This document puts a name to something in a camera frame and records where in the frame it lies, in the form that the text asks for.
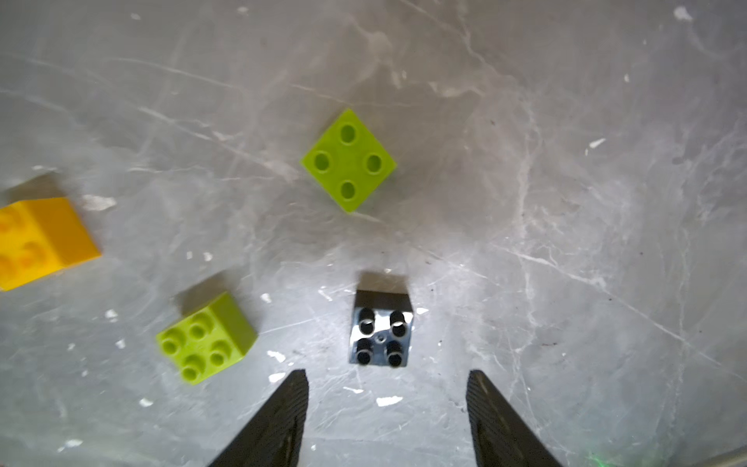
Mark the black lego brick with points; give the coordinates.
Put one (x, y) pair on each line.
(381, 329)

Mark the green lego brick studs up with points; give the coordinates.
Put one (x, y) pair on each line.
(208, 341)

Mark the yellow lego brick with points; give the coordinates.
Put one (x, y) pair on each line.
(41, 237)

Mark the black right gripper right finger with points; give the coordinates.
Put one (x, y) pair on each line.
(500, 436)

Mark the flat green lego plate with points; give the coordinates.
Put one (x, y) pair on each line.
(348, 162)

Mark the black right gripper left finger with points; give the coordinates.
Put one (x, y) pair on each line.
(273, 437)

